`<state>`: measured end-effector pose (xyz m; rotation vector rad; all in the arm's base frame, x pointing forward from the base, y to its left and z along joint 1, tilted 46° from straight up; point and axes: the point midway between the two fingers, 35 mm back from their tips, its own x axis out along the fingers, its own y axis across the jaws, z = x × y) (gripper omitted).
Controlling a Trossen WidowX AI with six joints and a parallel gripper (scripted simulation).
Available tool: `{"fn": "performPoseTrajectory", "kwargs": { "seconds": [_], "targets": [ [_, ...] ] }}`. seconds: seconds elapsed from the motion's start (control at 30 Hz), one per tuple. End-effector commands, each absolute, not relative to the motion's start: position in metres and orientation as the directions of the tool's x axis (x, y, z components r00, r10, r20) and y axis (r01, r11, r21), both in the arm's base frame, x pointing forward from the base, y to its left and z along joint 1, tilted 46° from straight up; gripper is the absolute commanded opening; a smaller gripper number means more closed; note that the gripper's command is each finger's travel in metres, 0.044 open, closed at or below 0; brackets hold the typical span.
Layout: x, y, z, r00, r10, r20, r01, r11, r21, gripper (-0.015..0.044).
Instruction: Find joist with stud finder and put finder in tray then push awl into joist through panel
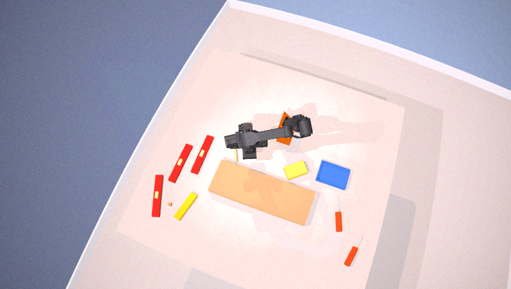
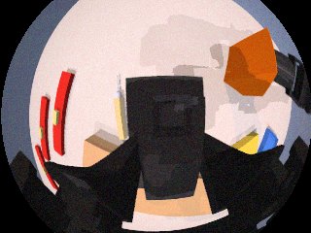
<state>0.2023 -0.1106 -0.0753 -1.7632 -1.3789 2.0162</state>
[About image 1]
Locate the red flat bar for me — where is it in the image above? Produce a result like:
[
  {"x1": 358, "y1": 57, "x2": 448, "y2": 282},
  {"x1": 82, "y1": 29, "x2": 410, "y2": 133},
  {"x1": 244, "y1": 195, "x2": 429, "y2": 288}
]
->
[
  {"x1": 191, "y1": 135, "x2": 214, "y2": 174},
  {"x1": 168, "y1": 144, "x2": 193, "y2": 183},
  {"x1": 151, "y1": 175, "x2": 163, "y2": 217}
]

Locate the blue tray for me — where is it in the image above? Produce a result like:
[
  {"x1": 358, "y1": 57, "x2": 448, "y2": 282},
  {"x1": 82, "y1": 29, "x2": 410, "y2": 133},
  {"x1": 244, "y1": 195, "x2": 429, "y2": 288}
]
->
[{"x1": 315, "y1": 160, "x2": 351, "y2": 190}]

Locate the orange-handled awl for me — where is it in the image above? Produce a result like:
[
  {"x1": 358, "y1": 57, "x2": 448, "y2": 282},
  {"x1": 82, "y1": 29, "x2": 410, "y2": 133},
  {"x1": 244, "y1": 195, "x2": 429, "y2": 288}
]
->
[
  {"x1": 344, "y1": 233, "x2": 363, "y2": 267},
  {"x1": 335, "y1": 199, "x2": 342, "y2": 232}
]

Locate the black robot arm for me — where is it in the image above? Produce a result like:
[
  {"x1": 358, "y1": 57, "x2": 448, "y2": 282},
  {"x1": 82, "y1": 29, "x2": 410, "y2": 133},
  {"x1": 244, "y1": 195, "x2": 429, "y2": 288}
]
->
[{"x1": 224, "y1": 114, "x2": 313, "y2": 149}]

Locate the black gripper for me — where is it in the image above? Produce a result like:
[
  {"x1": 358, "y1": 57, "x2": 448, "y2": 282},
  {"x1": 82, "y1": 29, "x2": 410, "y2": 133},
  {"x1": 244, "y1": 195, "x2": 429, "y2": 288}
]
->
[{"x1": 230, "y1": 140, "x2": 268, "y2": 149}]

